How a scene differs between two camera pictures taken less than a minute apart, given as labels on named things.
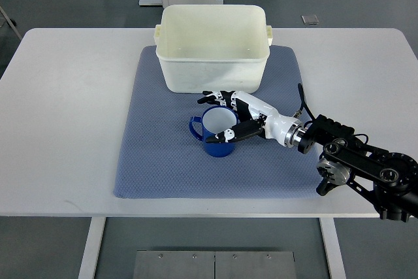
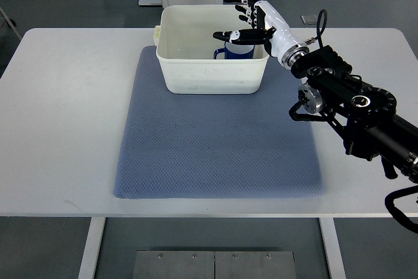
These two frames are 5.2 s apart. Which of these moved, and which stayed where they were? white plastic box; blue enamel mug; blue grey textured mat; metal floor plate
Moved: blue enamel mug
Stayed: white plastic box; metal floor plate; blue grey textured mat
